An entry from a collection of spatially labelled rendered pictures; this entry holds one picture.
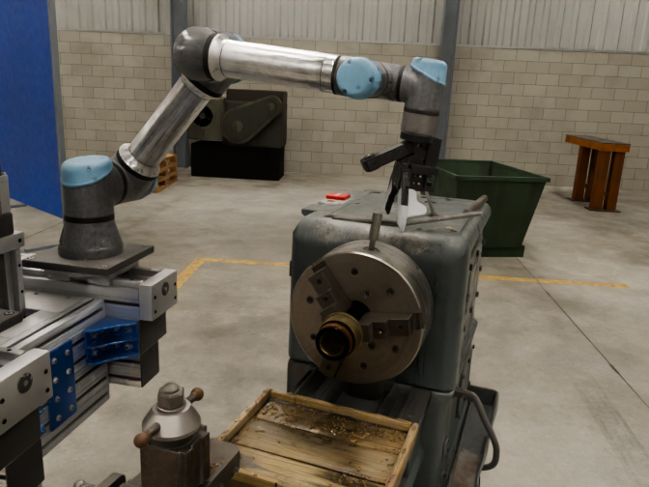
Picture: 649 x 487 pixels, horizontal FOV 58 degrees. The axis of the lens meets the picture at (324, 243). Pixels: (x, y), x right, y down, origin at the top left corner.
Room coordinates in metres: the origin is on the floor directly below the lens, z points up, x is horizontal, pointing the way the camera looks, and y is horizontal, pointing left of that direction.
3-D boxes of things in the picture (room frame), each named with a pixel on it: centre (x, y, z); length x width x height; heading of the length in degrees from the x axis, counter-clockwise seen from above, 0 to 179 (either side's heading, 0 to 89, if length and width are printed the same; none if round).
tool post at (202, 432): (0.72, 0.19, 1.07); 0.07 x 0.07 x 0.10; 70
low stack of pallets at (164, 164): (8.95, 2.87, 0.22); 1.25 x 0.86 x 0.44; 179
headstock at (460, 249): (1.66, -0.21, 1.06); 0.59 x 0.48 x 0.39; 160
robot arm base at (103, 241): (1.40, 0.58, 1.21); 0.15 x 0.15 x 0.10
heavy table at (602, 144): (9.33, -4.17, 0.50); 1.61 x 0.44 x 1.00; 177
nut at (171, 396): (0.72, 0.20, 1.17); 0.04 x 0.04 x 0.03
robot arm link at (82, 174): (1.40, 0.58, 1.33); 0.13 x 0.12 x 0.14; 160
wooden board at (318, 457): (1.02, 0.00, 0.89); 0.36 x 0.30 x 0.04; 70
